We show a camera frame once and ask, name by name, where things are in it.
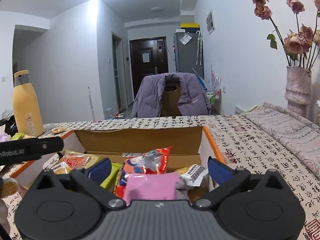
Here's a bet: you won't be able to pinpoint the green wafer snack bar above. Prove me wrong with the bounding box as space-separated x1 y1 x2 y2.
100 162 121 191

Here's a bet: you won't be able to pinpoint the orange biscuit stick pack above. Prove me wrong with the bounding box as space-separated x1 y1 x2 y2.
50 150 101 174

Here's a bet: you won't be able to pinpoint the white oat crisp packet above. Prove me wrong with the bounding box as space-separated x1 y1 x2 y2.
175 164 208 190

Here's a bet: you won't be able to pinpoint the pink snack packet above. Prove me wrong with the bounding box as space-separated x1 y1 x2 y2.
123 173 180 204

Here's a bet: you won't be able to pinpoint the red blue chips bag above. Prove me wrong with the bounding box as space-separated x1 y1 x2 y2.
113 146 171 198

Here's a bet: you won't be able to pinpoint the green bar on table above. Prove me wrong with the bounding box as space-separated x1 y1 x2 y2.
10 133 25 140

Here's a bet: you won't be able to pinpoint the purple tissue pack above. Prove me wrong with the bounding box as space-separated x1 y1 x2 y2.
0 133 11 142

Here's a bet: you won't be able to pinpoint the calligraphy print tablecloth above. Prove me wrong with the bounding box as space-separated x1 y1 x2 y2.
0 114 320 240

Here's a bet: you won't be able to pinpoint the yellow thermos bottle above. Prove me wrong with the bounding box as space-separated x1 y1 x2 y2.
12 70 44 137

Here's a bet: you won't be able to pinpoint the small nut snack packet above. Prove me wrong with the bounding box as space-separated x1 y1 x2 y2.
52 127 66 134

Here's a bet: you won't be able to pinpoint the orange cardboard box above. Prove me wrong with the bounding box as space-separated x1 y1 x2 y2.
10 125 226 196

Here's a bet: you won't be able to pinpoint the folded grey patterned cloth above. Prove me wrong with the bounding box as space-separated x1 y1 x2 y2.
242 102 320 178

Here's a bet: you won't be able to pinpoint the wooden chair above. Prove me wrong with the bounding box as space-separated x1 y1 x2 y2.
161 81 181 117

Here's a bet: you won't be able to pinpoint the purple jacket on chair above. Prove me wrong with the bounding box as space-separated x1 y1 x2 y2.
132 72 212 118

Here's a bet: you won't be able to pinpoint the pink flower vase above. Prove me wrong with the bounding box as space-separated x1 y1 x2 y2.
285 66 312 117

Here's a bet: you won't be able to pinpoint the dark entrance door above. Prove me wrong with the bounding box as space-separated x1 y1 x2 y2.
130 37 169 98

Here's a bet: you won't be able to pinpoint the grey refrigerator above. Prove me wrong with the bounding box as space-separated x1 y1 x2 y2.
174 33 204 78

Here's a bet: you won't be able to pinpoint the dried pink roses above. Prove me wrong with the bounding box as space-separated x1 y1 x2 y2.
249 0 320 69

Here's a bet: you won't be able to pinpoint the yellow box on fridge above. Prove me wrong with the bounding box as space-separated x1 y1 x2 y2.
180 23 200 29

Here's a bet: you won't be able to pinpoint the wall panel box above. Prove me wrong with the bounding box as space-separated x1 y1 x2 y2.
206 10 215 34

